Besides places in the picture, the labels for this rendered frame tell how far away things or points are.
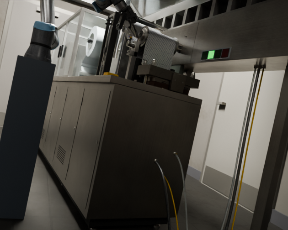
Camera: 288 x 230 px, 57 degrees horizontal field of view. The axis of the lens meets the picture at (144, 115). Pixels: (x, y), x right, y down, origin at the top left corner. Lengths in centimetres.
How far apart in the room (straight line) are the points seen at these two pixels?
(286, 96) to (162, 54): 84
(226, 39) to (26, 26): 383
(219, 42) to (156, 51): 42
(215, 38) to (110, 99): 79
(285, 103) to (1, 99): 428
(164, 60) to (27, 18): 347
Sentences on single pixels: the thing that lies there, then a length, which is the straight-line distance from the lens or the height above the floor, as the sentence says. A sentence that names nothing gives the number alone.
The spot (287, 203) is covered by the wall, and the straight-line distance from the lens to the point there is 274.
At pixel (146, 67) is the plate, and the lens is 167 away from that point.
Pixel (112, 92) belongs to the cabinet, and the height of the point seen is 81.
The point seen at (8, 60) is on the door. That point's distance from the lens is 496.
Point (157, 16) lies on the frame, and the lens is 257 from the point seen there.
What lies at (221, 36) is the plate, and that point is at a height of 130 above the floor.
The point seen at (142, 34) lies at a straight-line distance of 189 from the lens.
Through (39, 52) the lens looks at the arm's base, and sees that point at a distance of 165.
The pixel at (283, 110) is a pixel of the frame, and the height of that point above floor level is 90.
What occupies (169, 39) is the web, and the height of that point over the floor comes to 128.
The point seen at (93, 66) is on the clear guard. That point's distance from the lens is 279.
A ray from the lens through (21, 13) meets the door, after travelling 507.
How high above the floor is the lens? 75
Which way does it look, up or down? 1 degrees down
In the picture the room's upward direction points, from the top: 12 degrees clockwise
